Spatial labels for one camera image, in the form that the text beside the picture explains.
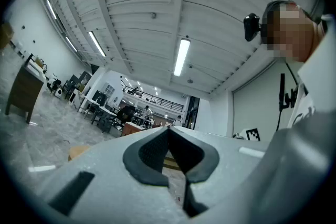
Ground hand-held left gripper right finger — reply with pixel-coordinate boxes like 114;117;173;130
167;126;272;218

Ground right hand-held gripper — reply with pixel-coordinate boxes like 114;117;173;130
246;127;261;142

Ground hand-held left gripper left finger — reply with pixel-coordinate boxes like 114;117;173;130
34;127;191;224

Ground round wooden table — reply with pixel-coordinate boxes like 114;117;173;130
67;145;91;162

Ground light grey shorts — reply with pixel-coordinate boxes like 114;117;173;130
199;110;336;224

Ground dark framed white-top table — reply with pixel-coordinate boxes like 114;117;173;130
91;106;118;133

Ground black office chair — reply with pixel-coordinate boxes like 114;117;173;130
115;105;136;129

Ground white table with faucet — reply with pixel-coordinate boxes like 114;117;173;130
83;95;103;120

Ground white printed shirt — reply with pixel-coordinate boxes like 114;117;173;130
287;30;336;129

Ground black cabinet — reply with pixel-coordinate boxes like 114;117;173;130
91;90;108;105

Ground black balcony railing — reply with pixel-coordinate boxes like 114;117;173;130
122;85;185;113

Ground ceiling light strip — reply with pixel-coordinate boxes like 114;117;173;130
173;38;191;77
88;30;107;58
65;36;78;52
46;0;57;20

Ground person's head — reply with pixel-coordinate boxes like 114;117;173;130
261;0;329;63

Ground dark wooden sink cabinet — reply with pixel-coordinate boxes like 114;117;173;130
5;54;45;124

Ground black head-mounted camera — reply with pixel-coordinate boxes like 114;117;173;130
243;13;263;42

